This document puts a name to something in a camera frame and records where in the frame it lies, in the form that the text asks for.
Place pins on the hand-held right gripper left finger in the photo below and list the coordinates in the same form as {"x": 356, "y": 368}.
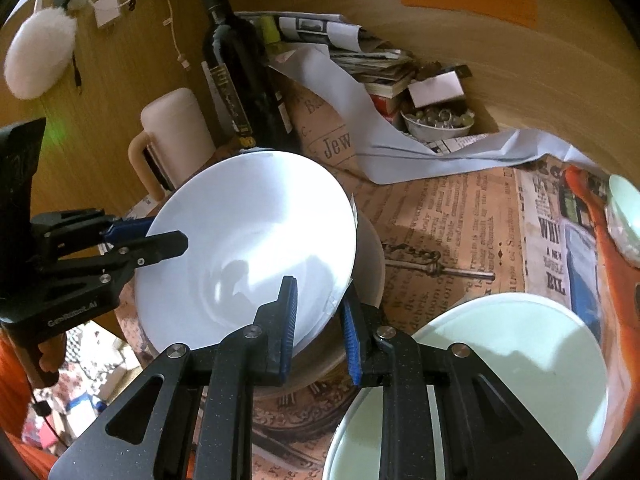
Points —
{"x": 289, "y": 330}

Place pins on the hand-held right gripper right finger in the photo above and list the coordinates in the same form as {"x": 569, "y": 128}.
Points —
{"x": 350, "y": 340}

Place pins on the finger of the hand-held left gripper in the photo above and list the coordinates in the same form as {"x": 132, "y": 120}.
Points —
{"x": 160, "y": 246}
{"x": 127, "y": 229}

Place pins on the beige bowl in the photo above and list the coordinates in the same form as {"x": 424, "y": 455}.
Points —
{"x": 372, "y": 260}

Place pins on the white black polka dot bowl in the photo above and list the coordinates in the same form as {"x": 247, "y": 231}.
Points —
{"x": 260, "y": 210}

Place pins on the mint green plate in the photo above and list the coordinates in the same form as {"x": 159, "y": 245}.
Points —
{"x": 500, "y": 340}

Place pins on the person's left hand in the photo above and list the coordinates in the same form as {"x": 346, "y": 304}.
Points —
{"x": 54, "y": 355}

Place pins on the orange fabric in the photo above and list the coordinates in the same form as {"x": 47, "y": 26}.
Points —
{"x": 15, "y": 410}

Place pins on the cream mug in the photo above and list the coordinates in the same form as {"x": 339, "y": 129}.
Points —
{"x": 175, "y": 125}

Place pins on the newspaper print tablecloth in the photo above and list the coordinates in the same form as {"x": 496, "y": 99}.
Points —
{"x": 450, "y": 210}

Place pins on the white fluffy toy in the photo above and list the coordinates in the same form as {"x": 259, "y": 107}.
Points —
{"x": 37, "y": 55}

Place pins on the dark wine bottle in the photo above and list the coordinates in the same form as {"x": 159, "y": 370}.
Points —
{"x": 235, "y": 60}

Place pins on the white charger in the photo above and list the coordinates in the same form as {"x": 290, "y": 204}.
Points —
{"x": 107, "y": 7}

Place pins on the white bowl of marbles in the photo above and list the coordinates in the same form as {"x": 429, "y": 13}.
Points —
{"x": 435, "y": 132}

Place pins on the white paper sheet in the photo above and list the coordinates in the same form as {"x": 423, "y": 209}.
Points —
{"x": 340, "y": 110}

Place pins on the red book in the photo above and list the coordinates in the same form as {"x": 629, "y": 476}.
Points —
{"x": 385, "y": 105}

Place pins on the white folded card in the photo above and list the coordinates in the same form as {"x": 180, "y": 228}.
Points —
{"x": 435, "y": 87}

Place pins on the folded newspaper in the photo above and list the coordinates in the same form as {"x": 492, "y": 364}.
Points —
{"x": 320, "y": 30}

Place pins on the orange cloth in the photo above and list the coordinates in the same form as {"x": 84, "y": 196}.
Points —
{"x": 597, "y": 220}

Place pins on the pile of magazines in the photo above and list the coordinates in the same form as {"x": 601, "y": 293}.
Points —
{"x": 380, "y": 65}

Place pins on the small mint green bowl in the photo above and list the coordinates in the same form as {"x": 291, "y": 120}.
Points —
{"x": 625, "y": 210}

